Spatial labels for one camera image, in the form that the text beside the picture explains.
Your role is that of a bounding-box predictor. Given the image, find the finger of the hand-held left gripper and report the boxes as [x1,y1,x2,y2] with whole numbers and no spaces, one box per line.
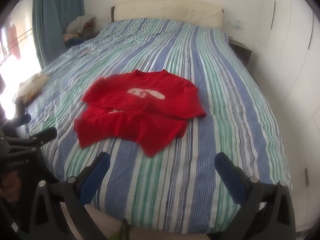
[6,126,58,153]
[4,113,32,131]

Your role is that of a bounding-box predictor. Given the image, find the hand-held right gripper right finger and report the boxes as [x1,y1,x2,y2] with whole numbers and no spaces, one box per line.
[214,152,297,240]

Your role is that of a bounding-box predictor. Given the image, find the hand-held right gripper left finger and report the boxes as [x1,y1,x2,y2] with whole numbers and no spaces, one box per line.
[26,152,111,240]

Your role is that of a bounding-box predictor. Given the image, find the red sweater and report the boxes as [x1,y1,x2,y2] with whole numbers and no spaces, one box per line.
[74,69,207,158]

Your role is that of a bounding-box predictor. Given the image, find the pile of mixed clothes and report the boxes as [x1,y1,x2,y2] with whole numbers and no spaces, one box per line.
[62,15,101,47]

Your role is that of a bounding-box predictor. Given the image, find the cream folded cloth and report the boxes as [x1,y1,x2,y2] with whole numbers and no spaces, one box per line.
[15,72,52,103]

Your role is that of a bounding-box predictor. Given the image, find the small white cloth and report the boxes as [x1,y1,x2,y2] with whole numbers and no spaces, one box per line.
[77,46,97,56]

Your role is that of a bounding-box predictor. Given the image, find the striped blue green blanket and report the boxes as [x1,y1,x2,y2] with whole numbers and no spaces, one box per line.
[15,17,293,234]

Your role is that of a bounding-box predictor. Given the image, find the blue curtain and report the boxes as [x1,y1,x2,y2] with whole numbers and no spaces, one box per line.
[32,0,86,71]

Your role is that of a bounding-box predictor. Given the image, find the white wardrobe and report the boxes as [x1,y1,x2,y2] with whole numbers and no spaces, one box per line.
[246,0,320,230]

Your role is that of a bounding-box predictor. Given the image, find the dark wooden nightstand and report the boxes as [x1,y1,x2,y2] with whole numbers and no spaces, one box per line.
[228,40,252,67]

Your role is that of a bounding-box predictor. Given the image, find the cream padded headboard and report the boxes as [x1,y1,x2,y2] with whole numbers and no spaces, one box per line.
[111,0,224,29]

